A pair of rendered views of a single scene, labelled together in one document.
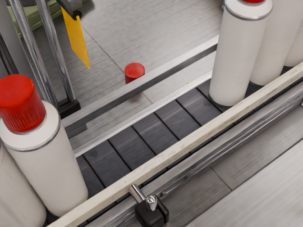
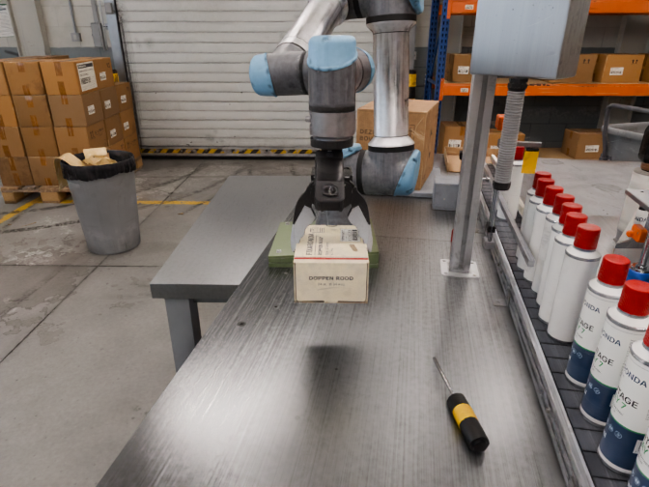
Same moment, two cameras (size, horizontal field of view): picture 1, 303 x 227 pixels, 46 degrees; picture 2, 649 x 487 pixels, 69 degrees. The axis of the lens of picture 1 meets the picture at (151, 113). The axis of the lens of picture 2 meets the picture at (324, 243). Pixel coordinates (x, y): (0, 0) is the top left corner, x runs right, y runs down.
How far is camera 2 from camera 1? 116 cm
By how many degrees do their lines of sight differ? 45
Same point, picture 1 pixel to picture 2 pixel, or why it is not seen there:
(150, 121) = (502, 233)
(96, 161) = (512, 247)
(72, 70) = (424, 249)
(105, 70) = (437, 243)
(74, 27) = (532, 157)
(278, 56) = not seen: hidden behind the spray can
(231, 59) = (517, 187)
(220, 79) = (512, 203)
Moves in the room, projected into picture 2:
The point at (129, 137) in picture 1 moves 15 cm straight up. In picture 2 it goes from (507, 239) to (517, 182)
